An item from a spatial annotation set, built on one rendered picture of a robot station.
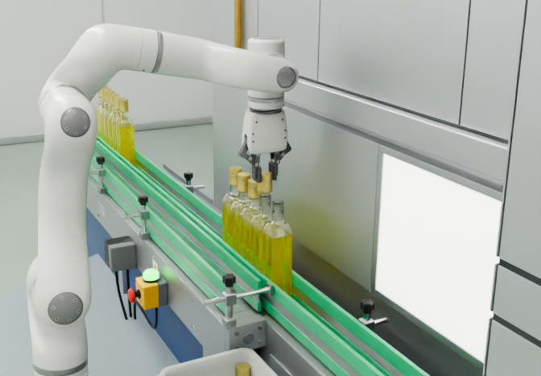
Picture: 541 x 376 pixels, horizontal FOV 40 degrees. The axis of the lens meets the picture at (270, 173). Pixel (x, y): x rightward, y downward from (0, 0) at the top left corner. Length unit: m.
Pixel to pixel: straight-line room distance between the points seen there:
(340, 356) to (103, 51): 0.77
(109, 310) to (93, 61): 1.13
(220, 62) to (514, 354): 0.96
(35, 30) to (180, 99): 1.65
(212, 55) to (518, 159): 0.94
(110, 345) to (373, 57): 1.19
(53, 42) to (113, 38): 6.00
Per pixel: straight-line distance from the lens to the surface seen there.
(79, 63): 1.55
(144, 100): 7.86
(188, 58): 1.57
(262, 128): 1.68
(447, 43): 1.41
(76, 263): 1.60
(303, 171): 1.83
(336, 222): 1.73
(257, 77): 1.56
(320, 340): 1.57
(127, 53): 1.54
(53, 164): 1.54
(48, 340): 1.71
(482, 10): 1.34
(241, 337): 1.73
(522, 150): 0.77
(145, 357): 2.21
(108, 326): 2.38
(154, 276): 2.06
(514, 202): 0.78
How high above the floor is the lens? 1.88
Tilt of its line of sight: 17 degrees down
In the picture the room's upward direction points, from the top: 1 degrees clockwise
